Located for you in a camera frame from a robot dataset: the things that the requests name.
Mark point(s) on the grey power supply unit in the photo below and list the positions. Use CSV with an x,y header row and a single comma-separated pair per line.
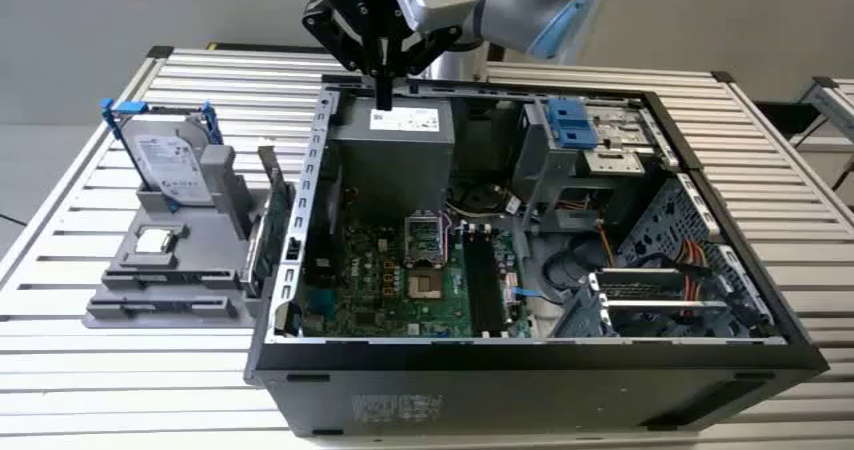
x,y
393,170

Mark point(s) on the green graphics card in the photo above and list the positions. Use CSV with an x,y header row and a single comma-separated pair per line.
x,y
269,240

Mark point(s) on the silver CPU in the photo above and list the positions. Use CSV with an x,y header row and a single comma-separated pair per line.
x,y
154,242

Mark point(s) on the black round fan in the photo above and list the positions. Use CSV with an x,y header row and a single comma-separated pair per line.
x,y
480,197

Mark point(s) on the metal slat side table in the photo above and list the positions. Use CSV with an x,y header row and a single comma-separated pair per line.
x,y
834,97

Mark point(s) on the CPU socket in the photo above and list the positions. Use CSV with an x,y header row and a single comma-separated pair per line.
x,y
427,285

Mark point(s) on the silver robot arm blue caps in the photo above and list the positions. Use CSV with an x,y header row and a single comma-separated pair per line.
x,y
507,15

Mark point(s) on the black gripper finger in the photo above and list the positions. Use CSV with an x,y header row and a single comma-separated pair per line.
x,y
333,30
427,50

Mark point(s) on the grey parts rack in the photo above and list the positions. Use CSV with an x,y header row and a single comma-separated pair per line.
x,y
200,240

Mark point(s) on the hard disk in blue carrier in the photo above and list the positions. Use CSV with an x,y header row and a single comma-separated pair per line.
x,y
162,165

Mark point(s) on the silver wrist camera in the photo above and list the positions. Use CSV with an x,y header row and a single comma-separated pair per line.
x,y
433,0

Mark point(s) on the blue drive latch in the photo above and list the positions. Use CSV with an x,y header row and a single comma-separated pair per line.
x,y
569,125

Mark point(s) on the green motherboard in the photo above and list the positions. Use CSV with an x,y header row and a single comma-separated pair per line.
x,y
363,290

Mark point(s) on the black PC case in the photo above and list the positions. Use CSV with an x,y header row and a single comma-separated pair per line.
x,y
467,395

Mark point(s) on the grey disk bay bracket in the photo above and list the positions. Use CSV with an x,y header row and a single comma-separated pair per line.
x,y
580,315

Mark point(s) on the black RAM slot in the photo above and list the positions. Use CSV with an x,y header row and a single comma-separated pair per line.
x,y
475,280
492,280

